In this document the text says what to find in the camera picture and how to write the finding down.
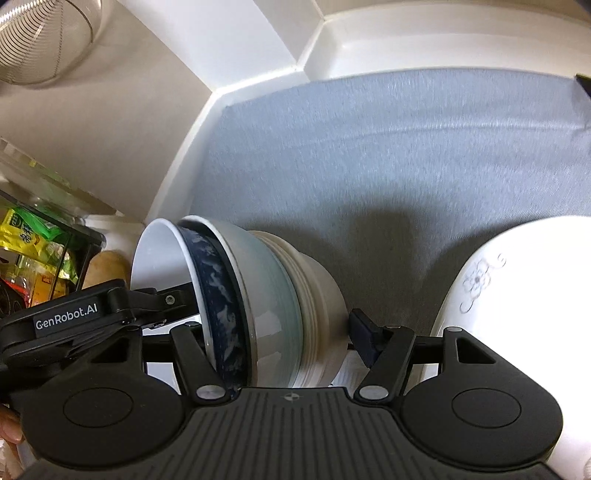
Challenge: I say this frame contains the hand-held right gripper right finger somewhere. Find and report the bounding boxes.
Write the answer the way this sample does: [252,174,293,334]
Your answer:
[348,308,499,403]

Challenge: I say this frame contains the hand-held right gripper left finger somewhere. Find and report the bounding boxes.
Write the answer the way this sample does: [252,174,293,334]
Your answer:
[88,320,228,402]

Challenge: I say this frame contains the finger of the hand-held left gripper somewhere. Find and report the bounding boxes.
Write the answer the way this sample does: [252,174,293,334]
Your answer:
[130,281,204,331]

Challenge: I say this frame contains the white bowl with blue band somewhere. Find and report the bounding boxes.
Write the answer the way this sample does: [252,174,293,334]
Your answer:
[130,217,252,389]

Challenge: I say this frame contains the light blue swirl bowl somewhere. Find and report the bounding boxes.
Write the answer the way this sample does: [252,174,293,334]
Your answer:
[178,215,350,389]

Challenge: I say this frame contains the white square plate flower print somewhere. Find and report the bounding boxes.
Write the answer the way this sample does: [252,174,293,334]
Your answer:
[429,217,591,480]

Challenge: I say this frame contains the person's left hand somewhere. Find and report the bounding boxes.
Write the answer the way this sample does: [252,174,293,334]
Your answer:
[0,405,25,448]

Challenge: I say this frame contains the red orange snack packet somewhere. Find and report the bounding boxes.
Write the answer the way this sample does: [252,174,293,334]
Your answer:
[0,261,71,308]

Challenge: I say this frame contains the brown potato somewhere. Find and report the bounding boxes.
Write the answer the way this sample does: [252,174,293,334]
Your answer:
[82,250,129,292]

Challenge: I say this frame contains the clear box with snack packets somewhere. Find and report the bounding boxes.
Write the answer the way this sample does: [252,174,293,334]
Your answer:
[0,188,108,291]

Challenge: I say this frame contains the yellow green snack packet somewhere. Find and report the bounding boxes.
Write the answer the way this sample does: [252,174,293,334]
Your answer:
[0,207,78,283]

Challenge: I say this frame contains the clear plastic container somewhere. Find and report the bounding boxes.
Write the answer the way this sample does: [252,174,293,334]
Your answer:
[0,137,118,223]

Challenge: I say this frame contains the grey fabric mat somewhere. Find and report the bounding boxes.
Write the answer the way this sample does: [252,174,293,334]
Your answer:
[185,71,591,334]

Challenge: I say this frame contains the metal mesh strainer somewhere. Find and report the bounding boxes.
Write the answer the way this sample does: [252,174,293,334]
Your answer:
[0,0,117,88]

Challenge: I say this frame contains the black flat object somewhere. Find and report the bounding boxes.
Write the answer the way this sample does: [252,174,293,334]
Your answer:
[575,73,591,132]

